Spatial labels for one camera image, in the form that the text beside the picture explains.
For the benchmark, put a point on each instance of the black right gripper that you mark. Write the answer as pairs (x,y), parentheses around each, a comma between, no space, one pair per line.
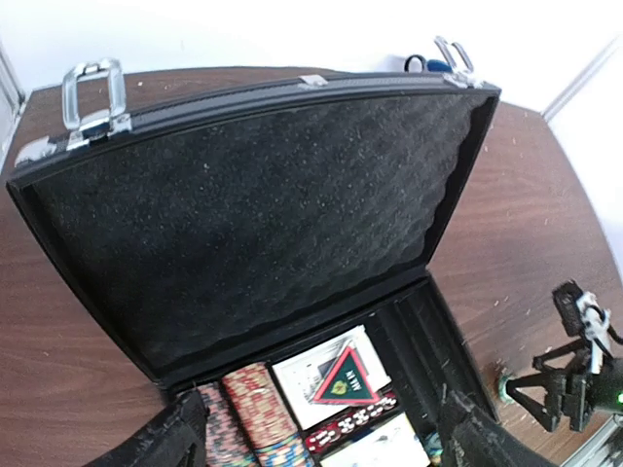
(573,381)

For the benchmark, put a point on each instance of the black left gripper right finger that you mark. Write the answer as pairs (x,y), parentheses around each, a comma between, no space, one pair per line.
(469,437)

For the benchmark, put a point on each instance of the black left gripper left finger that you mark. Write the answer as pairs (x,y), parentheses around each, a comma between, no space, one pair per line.
(174,437)

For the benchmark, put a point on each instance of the triangular all-in button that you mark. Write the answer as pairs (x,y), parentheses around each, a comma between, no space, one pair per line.
(346,383)

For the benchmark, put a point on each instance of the row of red dice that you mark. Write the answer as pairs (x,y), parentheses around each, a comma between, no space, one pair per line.
(336,429)

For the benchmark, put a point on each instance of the black poker set case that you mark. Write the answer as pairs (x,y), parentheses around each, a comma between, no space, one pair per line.
(245,225)

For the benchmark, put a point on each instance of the green poker chip stack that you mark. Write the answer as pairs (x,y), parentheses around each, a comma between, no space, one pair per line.
(501,386)

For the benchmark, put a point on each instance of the left row of poker chips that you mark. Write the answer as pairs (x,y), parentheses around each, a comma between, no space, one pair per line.
(225,442)

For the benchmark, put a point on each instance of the row of poker chips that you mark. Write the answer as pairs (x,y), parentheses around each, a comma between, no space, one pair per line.
(225,442)
(271,430)

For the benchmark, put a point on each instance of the blue yellow card deck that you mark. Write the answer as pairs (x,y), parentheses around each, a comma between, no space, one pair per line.
(393,444)

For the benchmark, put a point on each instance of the right row of poker chips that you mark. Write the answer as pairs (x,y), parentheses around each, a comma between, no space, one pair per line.
(271,430)

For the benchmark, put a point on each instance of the white card deck box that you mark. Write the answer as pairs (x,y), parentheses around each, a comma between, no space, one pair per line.
(300,375)

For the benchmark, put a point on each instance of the dark blue mug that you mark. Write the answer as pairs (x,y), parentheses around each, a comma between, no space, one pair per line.
(417,63)

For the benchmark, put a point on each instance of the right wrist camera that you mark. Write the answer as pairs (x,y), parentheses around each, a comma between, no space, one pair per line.
(583,317)

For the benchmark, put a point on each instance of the right aluminium frame post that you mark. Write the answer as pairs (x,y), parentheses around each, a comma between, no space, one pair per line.
(582,79)

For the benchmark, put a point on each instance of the aluminium frame post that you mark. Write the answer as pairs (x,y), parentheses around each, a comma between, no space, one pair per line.
(582,79)
(12,99)

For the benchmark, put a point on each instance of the left aluminium frame post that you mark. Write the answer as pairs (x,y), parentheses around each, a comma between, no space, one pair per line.
(12,99)

